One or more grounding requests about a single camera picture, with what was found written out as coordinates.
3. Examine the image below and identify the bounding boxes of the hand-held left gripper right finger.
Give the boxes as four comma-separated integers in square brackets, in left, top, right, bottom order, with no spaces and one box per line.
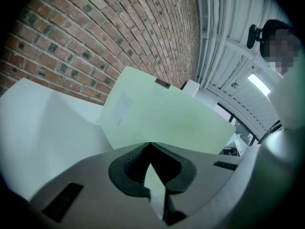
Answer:
[150,141,243,229]

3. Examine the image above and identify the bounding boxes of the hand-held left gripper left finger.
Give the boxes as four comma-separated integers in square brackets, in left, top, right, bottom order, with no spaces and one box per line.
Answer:
[30,141,167,229]

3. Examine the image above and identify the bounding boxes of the pale green paper sheet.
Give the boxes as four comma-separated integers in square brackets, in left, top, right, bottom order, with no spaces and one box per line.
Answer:
[96,65,237,221]

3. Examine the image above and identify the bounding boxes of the dark framed window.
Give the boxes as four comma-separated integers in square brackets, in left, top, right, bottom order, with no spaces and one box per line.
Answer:
[214,103,259,147]

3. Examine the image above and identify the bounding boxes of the white desk with drawers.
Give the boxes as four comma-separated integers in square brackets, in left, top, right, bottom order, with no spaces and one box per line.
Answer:
[0,77,115,201]

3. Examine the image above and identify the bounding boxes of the white shelf unit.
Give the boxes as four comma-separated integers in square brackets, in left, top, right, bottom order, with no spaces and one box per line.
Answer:
[182,79,201,97]

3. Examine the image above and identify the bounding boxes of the rectangular ceiling light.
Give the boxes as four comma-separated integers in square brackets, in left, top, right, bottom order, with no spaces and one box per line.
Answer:
[247,72,272,95]

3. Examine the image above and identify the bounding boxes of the white ceiling pipe bundle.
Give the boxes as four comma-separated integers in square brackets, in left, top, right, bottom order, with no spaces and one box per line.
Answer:
[201,0,227,88]

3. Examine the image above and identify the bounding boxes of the person's head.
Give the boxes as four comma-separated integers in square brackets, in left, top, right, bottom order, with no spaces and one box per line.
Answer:
[259,19,302,77]

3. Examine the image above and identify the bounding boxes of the black head-worn camera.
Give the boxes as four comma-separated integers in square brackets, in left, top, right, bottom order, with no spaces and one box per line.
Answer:
[246,24,264,50]

